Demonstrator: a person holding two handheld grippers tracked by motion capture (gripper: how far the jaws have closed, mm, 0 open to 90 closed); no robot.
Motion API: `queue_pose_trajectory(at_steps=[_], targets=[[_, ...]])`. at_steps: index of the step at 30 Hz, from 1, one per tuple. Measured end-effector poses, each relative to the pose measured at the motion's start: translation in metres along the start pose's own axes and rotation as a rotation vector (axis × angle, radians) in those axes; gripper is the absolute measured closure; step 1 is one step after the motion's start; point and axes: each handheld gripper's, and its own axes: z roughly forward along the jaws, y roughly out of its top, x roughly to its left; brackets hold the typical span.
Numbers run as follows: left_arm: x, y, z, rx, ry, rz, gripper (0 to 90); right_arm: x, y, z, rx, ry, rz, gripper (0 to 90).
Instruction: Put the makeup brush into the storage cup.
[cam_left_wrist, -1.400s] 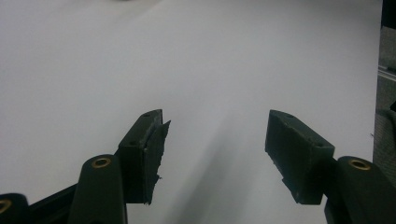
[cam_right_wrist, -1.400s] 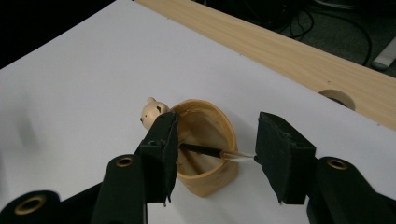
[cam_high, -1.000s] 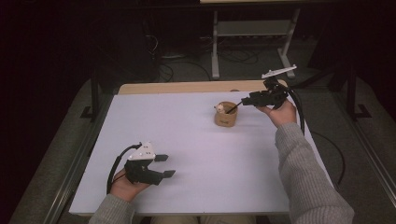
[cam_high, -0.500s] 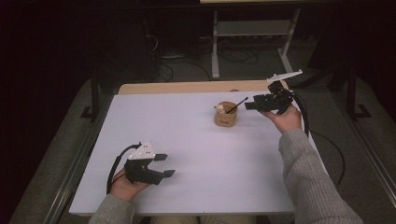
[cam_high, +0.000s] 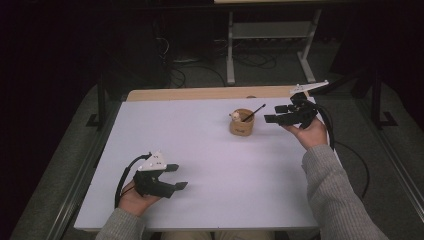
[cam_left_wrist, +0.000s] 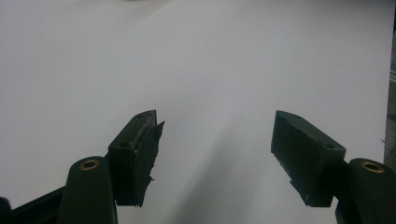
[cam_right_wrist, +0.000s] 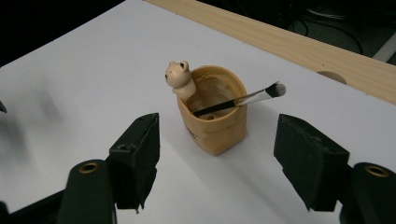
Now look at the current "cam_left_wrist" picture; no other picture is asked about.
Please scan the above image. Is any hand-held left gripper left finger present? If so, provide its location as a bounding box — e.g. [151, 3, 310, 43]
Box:
[106, 109, 165, 208]

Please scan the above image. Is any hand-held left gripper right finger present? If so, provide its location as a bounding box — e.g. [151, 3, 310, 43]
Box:
[270, 109, 347, 208]

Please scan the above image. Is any grey metal floor rail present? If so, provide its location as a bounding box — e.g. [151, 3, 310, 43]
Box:
[383, 27, 396, 172]

